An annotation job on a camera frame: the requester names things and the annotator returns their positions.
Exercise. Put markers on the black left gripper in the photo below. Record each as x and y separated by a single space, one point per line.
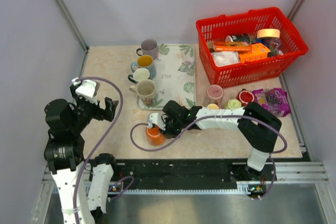
107 113

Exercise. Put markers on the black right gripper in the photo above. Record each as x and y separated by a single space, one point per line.
167 131

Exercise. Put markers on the orange mug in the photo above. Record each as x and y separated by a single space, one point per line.
154 136

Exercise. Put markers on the cream floral mug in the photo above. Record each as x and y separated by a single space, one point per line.
146 91

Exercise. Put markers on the dark green mug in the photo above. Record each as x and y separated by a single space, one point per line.
139 75

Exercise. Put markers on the light blue butterfly mug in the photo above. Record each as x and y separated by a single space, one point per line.
147 62

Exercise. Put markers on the lilac purple mug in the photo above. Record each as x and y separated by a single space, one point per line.
148 47

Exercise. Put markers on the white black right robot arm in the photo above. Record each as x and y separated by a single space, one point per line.
259 127

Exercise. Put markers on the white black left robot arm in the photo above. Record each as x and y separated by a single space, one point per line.
65 159

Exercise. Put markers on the yellow mug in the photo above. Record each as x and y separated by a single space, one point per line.
212 106

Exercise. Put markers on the pink ghost pattern mug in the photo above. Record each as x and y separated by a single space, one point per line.
214 95

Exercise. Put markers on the lime green faceted mug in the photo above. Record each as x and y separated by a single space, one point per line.
233 104

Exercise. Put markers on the red mug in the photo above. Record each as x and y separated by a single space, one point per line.
245 97

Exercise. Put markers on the floral white serving tray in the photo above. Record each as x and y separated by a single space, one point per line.
175 76

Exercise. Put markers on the white plastic bag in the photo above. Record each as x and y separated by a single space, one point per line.
225 58

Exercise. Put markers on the orange rectangular box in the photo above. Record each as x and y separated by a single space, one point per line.
232 46

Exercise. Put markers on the red plastic basket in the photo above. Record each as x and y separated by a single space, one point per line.
256 62

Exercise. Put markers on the purple snack packet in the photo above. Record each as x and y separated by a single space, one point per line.
273 100

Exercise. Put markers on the black printed can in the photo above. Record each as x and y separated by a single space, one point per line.
238 38

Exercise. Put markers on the orange snack box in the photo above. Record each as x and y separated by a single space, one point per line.
258 52

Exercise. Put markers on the masking tape roll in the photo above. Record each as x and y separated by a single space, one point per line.
268 33

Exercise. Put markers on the clear plastic bottle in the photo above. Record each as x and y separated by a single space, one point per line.
273 44

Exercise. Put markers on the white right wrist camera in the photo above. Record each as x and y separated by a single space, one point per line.
153 119

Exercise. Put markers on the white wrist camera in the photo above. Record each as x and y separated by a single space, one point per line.
85 88
153 119

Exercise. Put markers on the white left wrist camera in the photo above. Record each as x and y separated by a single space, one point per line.
85 88

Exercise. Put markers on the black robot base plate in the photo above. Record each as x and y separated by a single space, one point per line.
185 174

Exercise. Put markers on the aluminium rail frame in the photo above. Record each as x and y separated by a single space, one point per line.
219 191

